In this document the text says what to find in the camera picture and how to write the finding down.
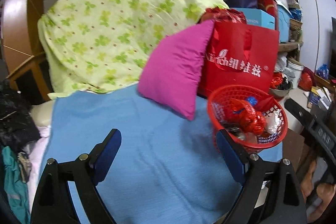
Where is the brown wooden headboard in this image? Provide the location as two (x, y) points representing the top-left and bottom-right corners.
(1, 0), (53, 101)

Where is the magenta pillow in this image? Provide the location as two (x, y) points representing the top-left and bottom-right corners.
(138, 20), (215, 121)

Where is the person's right hand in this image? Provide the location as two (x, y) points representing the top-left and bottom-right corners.
(301, 160), (335, 223)

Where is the black puffer jacket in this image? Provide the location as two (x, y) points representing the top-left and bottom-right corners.
(0, 80), (41, 153)

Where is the green clover pattern quilt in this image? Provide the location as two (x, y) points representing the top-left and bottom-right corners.
(38, 0), (227, 99)

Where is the red gift bag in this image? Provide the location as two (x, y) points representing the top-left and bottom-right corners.
(198, 7), (279, 97)

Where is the red plastic mesh basket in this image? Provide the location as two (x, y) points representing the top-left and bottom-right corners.
(207, 85), (288, 153)

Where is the blue bed towel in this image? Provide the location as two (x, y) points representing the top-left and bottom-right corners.
(45, 85), (241, 223)

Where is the light blue box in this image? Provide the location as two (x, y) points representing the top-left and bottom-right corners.
(234, 7), (275, 30)

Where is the blue plastic bag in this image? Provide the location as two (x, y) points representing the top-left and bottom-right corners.
(245, 96), (258, 107)

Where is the red plastic bag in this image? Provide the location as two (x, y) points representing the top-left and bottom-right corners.
(224, 98), (266, 136)

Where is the white foil ball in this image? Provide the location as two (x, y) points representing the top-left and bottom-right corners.
(265, 109), (281, 135)

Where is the teal garment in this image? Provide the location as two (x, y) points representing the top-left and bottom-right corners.
(1, 146), (30, 223)

